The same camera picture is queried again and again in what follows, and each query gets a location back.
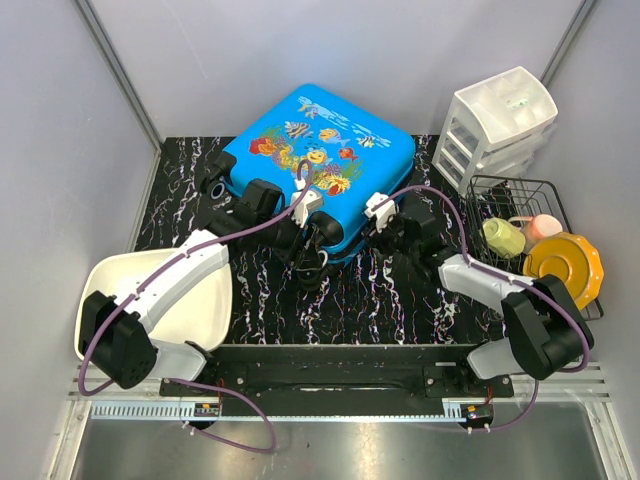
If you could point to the black wire dish rack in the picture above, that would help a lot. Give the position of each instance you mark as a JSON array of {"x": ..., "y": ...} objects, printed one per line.
[{"x": 504, "y": 198}]

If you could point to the pink cup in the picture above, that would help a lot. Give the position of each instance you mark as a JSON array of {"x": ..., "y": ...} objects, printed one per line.
[{"x": 538, "y": 227}]

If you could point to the blue fish print suitcase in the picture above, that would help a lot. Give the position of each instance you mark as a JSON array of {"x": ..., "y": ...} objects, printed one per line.
[{"x": 345, "y": 152}]

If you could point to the aluminium slotted rail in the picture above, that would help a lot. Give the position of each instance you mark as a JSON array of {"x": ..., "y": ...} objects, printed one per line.
[{"x": 308, "y": 404}]

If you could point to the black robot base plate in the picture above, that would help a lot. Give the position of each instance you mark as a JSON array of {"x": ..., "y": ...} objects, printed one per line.
[{"x": 423, "y": 371}]

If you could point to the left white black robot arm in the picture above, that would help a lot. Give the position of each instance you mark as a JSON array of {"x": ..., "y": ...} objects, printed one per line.
[{"x": 128, "y": 356}]

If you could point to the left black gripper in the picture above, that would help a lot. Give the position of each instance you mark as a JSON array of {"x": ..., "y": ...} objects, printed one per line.
[{"x": 303, "y": 253}]

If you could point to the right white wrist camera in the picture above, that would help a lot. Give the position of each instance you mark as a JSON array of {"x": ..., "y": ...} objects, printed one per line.
[{"x": 380, "y": 209}]

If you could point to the yellow scalloped plate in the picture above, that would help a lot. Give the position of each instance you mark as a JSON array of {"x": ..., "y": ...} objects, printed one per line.
[{"x": 572, "y": 259}]

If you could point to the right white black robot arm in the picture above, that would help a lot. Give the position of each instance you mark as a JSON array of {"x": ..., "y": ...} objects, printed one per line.
[{"x": 546, "y": 333}]

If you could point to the pale green cup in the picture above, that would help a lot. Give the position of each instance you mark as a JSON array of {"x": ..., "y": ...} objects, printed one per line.
[{"x": 503, "y": 238}]

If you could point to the white plastic basin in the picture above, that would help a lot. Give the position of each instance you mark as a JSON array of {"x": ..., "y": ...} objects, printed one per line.
[{"x": 200, "y": 310}]

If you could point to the white plastic drawer organizer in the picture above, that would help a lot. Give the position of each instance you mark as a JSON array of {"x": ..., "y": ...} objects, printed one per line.
[{"x": 493, "y": 128}]

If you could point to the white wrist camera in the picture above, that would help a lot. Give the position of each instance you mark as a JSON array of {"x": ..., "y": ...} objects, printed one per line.
[
  {"x": 380, "y": 209},
  {"x": 306, "y": 204}
]

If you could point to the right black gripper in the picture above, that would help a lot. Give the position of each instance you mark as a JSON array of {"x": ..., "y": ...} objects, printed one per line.
[{"x": 378, "y": 239}]

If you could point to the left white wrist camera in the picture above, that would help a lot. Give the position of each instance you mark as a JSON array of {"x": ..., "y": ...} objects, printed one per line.
[{"x": 306, "y": 204}]

